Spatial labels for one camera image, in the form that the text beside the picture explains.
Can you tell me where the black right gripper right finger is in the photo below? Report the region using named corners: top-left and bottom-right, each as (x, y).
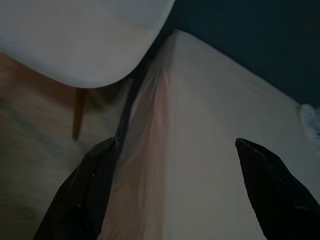
top-left (234, 137), bottom-right (320, 240)

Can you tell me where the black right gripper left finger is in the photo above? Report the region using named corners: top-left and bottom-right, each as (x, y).
top-left (32, 136), bottom-right (123, 240)

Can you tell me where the white plastic chair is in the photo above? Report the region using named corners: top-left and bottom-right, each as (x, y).
top-left (0, 0), bottom-right (176, 141)

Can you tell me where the clear plastic packet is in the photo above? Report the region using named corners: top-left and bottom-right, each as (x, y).
top-left (298, 103), bottom-right (320, 146)

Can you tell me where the cream sheeted mattress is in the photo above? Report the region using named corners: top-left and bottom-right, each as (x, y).
top-left (99, 28), bottom-right (320, 240)

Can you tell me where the dark blue bed base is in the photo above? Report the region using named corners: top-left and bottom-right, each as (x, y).
top-left (116, 53), bottom-right (156, 146)

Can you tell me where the blue fabric headboard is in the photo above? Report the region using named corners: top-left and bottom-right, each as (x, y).
top-left (154, 0), bottom-right (320, 110)

